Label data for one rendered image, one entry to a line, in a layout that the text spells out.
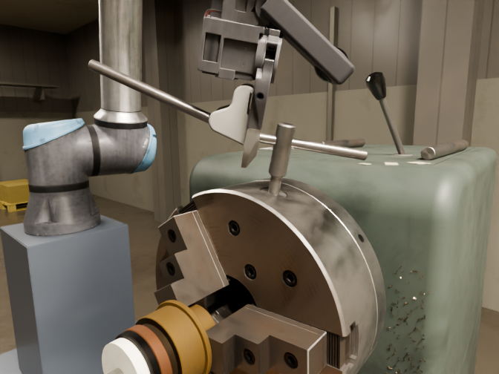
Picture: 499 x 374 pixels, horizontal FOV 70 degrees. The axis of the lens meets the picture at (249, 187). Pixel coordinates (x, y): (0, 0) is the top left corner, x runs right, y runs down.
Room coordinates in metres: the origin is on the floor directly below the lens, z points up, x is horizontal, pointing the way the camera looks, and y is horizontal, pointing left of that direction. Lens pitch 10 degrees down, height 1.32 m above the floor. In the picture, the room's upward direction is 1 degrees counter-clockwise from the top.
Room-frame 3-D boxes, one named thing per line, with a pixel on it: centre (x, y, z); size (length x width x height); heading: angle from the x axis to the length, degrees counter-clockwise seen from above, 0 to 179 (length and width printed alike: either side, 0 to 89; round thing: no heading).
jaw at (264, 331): (0.35, -0.03, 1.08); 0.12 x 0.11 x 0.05; 51
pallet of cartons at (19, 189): (6.10, 3.74, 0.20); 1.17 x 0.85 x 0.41; 137
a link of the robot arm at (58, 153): (0.77, 0.41, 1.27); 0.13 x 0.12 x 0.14; 127
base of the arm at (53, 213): (0.76, 0.41, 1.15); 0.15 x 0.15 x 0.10
